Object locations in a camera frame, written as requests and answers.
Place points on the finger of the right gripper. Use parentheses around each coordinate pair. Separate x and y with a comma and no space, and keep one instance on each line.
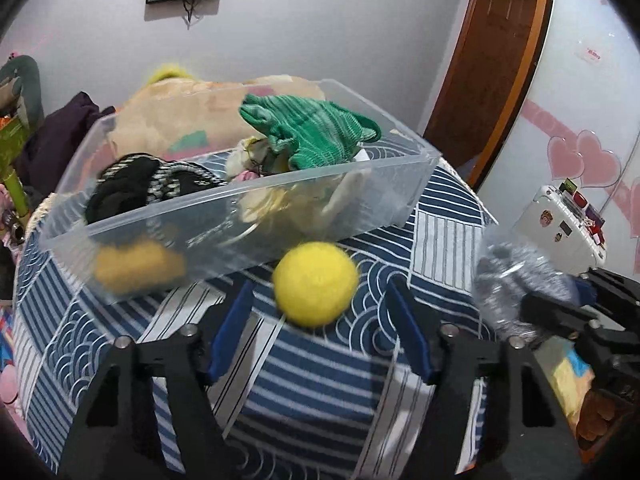
(586,293)

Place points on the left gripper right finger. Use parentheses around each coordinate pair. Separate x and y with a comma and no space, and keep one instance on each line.
(417,327)

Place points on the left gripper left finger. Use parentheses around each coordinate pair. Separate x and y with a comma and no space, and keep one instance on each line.
(222,328)

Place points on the yellow felt ball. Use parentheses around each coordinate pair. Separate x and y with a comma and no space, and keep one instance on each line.
(314,283)

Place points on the bagged grey speckled socks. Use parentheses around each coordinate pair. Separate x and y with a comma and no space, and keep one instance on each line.
(508,267)

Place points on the floral yellow white cloth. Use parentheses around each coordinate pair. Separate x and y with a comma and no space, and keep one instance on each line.
(330,206)

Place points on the green knitted sock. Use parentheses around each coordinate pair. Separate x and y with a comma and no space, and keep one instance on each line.
(311,133)

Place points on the white suitcase with stickers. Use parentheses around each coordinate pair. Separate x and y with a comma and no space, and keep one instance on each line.
(566,227)

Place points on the yellow oval sponge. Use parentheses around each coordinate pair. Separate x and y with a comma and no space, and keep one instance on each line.
(144,264)

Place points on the blue white patterned bedspread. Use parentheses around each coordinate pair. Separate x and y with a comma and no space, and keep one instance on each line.
(335,403)

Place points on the clear plastic storage bin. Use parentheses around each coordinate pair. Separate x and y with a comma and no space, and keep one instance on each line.
(193,225)

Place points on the beige plush blanket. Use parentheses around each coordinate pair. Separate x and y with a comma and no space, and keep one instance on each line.
(179,117)

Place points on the dark purple garment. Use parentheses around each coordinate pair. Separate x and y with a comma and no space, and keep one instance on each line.
(50,148)

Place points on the yellow green fuzzy plush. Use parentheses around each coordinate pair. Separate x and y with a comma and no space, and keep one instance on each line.
(168,71)

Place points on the green cardboard box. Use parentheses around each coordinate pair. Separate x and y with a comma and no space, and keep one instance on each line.
(13,138)

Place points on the green dinosaur plush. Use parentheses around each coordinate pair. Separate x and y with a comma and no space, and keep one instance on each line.
(21,91)

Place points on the wooden door frame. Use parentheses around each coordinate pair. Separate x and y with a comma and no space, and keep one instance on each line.
(494,58)

